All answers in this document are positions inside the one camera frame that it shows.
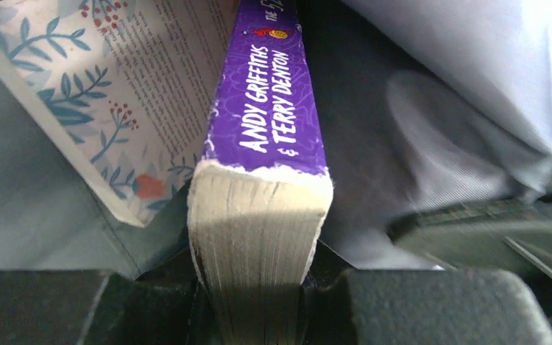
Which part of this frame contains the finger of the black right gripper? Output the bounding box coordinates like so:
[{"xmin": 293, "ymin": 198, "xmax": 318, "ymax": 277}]
[{"xmin": 387, "ymin": 195, "xmax": 552, "ymax": 298}]

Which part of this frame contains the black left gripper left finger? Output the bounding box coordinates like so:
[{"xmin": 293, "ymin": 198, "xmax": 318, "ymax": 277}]
[{"xmin": 137, "ymin": 248, "xmax": 221, "ymax": 344}]

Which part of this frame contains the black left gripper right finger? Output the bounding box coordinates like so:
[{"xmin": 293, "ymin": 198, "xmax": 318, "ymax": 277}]
[{"xmin": 300, "ymin": 241, "xmax": 352, "ymax": 344}]

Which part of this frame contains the purple comic book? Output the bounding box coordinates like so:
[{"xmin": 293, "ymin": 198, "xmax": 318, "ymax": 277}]
[{"xmin": 187, "ymin": 1, "xmax": 334, "ymax": 344}]

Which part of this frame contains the red student backpack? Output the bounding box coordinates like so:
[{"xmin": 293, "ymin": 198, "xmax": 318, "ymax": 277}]
[{"xmin": 0, "ymin": 1, "xmax": 552, "ymax": 278}]

